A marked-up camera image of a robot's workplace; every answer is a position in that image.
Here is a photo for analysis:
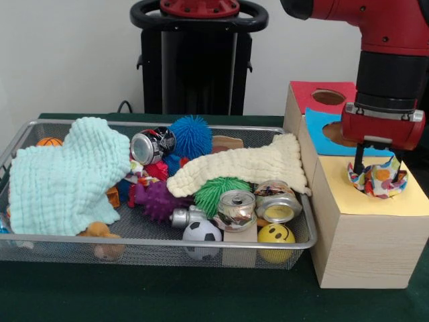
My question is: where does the blue spiky puffer ball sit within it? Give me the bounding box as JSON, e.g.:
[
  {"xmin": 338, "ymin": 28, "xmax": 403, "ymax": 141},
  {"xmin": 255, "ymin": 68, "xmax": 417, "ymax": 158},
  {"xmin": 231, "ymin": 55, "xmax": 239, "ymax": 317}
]
[{"xmin": 168, "ymin": 115, "xmax": 213, "ymax": 158}]

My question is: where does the crushed can yellow base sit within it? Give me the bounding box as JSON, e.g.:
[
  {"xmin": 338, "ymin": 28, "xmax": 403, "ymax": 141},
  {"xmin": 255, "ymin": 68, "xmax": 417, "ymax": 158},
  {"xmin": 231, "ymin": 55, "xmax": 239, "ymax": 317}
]
[{"xmin": 254, "ymin": 180, "xmax": 303, "ymax": 224}]

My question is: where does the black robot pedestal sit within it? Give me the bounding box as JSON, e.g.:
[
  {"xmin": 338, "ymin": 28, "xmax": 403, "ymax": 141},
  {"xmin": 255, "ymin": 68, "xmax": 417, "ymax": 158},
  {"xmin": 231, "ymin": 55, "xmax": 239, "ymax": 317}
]
[{"xmin": 129, "ymin": 0, "xmax": 269, "ymax": 117}]

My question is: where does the green spiky puffer ball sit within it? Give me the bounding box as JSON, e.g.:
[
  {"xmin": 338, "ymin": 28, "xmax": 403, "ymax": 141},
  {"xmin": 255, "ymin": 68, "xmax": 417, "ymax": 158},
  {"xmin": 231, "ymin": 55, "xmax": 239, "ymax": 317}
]
[{"xmin": 193, "ymin": 176, "xmax": 252, "ymax": 219}]

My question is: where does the shallow mesh bin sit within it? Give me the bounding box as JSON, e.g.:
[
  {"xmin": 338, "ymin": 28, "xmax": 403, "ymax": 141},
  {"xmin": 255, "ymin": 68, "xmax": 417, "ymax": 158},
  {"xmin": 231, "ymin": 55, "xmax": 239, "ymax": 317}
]
[{"xmin": 0, "ymin": 119, "xmax": 318, "ymax": 271}]

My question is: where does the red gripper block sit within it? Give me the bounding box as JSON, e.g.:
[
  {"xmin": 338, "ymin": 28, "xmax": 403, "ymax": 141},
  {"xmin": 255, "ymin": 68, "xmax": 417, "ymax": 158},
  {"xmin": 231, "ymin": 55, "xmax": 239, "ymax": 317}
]
[{"xmin": 341, "ymin": 110, "xmax": 426, "ymax": 184}]

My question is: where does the wooden box with three holes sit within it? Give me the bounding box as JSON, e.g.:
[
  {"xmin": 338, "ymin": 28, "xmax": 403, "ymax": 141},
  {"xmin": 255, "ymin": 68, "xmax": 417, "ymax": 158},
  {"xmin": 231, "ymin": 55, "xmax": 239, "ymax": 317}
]
[{"xmin": 283, "ymin": 80, "xmax": 429, "ymax": 289}]

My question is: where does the dark green table cloth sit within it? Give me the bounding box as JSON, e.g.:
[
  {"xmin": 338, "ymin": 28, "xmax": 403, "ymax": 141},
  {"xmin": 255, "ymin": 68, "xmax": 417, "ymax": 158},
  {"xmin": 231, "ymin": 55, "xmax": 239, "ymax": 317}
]
[{"xmin": 0, "ymin": 113, "xmax": 429, "ymax": 322}]

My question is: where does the polka dot cloth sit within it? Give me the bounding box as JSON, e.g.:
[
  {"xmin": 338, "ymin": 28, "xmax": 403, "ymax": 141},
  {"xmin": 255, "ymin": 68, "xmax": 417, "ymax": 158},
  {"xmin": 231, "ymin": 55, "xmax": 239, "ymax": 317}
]
[{"xmin": 347, "ymin": 156, "xmax": 409, "ymax": 199}]

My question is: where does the yellow smiley ball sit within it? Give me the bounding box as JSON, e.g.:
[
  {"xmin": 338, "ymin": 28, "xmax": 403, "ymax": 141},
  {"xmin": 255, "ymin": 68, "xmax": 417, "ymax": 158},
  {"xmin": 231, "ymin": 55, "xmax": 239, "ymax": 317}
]
[{"xmin": 257, "ymin": 223, "xmax": 298, "ymax": 264}]

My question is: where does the cream waffle cloth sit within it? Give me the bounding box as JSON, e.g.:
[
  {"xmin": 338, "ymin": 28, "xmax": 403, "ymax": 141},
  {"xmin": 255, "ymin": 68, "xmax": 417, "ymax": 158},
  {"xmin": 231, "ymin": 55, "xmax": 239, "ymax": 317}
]
[{"xmin": 166, "ymin": 133, "xmax": 312, "ymax": 199}]

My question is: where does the small soccer ball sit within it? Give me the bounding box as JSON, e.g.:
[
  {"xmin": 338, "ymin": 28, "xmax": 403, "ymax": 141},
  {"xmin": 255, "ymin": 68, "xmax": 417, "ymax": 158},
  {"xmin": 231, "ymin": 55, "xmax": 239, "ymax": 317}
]
[{"xmin": 182, "ymin": 219, "xmax": 224, "ymax": 261}]

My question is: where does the black crushed can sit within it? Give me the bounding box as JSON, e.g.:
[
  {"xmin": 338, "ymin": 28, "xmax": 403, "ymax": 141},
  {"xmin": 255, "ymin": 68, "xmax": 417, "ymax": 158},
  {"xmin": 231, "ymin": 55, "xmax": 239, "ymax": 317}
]
[{"xmin": 129, "ymin": 125, "xmax": 178, "ymax": 165}]

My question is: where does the purple spiky toy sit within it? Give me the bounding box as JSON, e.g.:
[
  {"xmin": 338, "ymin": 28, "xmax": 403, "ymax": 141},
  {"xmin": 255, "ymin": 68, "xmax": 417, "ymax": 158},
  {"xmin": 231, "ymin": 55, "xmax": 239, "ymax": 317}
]
[{"xmin": 128, "ymin": 180, "xmax": 195, "ymax": 223}]

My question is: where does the mint green waffle cloth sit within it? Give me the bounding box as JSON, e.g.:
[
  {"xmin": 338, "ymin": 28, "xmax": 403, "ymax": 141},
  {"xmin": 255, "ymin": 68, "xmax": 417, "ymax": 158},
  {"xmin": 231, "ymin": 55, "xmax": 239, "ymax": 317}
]
[{"xmin": 9, "ymin": 116, "xmax": 132, "ymax": 236}]

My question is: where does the silver crushed can pull tab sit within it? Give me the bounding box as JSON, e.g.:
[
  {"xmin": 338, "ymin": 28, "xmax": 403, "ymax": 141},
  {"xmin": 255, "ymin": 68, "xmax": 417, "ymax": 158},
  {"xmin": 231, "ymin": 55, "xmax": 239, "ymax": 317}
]
[{"xmin": 212, "ymin": 189, "xmax": 258, "ymax": 233}]

